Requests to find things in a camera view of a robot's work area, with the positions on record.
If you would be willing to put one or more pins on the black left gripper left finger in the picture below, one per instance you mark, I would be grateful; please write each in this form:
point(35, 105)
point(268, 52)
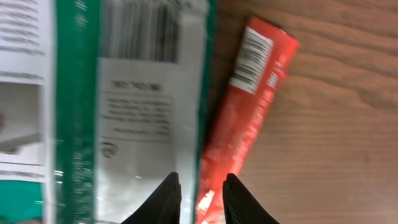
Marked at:
point(162, 206)

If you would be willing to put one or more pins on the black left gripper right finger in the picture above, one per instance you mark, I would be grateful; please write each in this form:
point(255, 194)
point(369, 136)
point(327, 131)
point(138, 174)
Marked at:
point(240, 206)

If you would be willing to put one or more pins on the green white 3M glove package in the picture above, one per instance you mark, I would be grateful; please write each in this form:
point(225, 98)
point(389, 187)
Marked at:
point(100, 102)

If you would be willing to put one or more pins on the red narrow packet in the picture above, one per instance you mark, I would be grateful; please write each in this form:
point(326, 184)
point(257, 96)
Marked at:
point(261, 65)

